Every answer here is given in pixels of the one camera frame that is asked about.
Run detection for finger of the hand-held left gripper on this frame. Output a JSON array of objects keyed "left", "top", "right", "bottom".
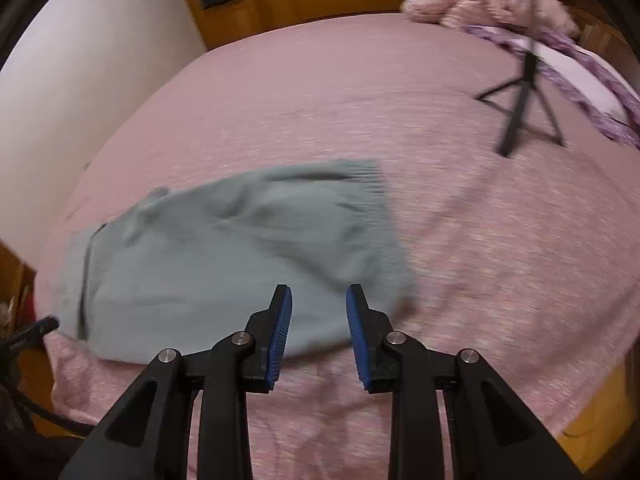
[{"left": 0, "top": 316, "right": 60, "bottom": 356}]

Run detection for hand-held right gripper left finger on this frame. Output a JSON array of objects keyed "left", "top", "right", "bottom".
[{"left": 59, "top": 284, "right": 293, "bottom": 480}]

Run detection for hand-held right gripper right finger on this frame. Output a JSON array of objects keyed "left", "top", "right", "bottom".
[{"left": 346, "top": 284, "right": 583, "bottom": 480}]

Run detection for grey-green pants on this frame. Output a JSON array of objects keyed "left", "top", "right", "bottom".
[{"left": 52, "top": 159, "right": 420, "bottom": 365}]

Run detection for wooden nightstand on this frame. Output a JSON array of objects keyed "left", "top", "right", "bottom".
[{"left": 0, "top": 240, "right": 56, "bottom": 436}]

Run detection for pink floral bed sheet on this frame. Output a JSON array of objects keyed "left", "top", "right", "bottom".
[{"left": 32, "top": 12, "right": 640, "bottom": 480}]

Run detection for black tripod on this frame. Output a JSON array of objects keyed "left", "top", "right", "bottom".
[{"left": 475, "top": 0, "right": 566, "bottom": 157}]

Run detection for purple patterned pillow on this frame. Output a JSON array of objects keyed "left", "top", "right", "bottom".
[{"left": 465, "top": 25, "right": 640, "bottom": 148}]

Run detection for wooden headboard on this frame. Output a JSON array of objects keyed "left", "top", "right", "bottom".
[{"left": 570, "top": 5, "right": 631, "bottom": 61}]

